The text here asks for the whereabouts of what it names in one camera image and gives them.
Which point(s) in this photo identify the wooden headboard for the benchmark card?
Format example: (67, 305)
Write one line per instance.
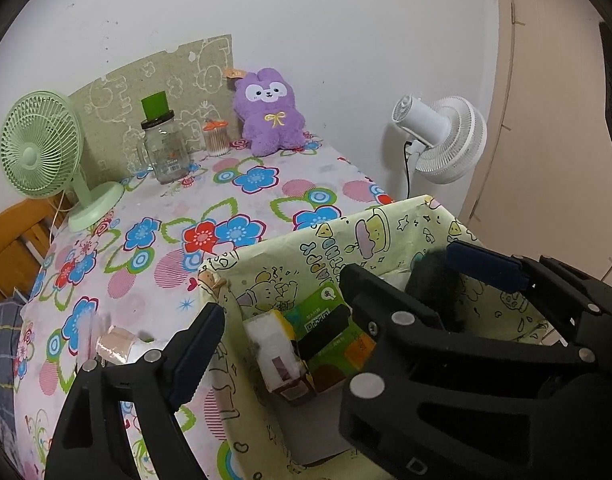
(10, 240)

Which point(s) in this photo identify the clear face mask pack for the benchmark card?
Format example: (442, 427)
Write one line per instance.
(88, 330)

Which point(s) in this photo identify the white standing fan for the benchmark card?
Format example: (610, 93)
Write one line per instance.
(446, 135)

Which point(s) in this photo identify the green patterned board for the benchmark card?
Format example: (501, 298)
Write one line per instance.
(185, 75)

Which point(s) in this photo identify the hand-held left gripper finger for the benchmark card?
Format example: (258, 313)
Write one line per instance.
(195, 355)

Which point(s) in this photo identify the glass jar with green lid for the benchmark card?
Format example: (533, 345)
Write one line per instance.
(165, 150)

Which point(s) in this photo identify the purple plush bunny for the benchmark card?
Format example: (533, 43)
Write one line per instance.
(271, 115)

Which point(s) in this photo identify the yellow cartoon tissue pack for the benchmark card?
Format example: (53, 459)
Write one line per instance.
(273, 350)

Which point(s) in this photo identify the beige cloth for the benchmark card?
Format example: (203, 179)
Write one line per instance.
(113, 347)

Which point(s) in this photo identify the cotton swab jar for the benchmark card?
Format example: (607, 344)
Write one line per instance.
(216, 142)

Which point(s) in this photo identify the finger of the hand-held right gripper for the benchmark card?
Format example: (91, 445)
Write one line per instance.
(481, 260)
(401, 332)

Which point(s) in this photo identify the beige door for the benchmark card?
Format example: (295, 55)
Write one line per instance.
(551, 110)

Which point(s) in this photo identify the yellow-green cartoon print box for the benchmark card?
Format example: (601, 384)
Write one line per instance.
(386, 230)

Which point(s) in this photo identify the floral tablecloth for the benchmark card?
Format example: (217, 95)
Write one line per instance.
(266, 195)

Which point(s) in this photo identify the green desk fan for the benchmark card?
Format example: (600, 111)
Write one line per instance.
(35, 150)

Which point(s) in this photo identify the green orange snack box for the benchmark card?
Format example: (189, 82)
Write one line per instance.
(331, 327)

